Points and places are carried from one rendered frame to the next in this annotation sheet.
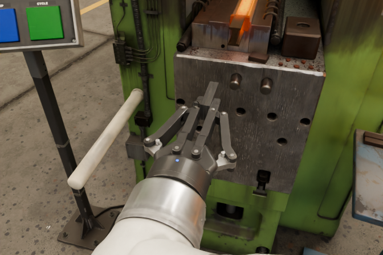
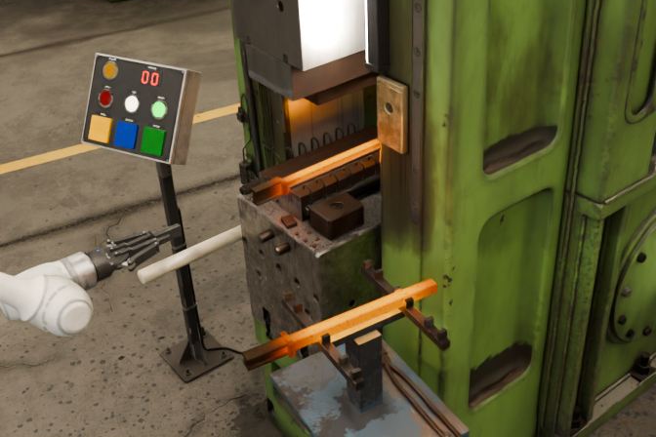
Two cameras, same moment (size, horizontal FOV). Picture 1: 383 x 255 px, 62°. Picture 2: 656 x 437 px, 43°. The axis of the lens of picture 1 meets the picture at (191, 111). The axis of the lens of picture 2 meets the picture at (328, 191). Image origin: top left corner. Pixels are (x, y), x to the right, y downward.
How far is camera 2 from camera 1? 1.75 m
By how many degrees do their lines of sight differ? 32
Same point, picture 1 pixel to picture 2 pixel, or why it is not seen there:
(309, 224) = not seen: outside the picture
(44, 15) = (153, 136)
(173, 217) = (70, 265)
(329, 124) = (401, 328)
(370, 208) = (282, 377)
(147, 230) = (58, 264)
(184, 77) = (244, 218)
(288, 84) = (299, 255)
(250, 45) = (292, 208)
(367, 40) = (407, 242)
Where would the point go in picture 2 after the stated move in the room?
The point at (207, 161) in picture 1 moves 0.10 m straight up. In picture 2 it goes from (117, 259) to (109, 224)
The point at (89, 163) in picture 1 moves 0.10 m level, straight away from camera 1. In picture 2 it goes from (160, 265) to (172, 247)
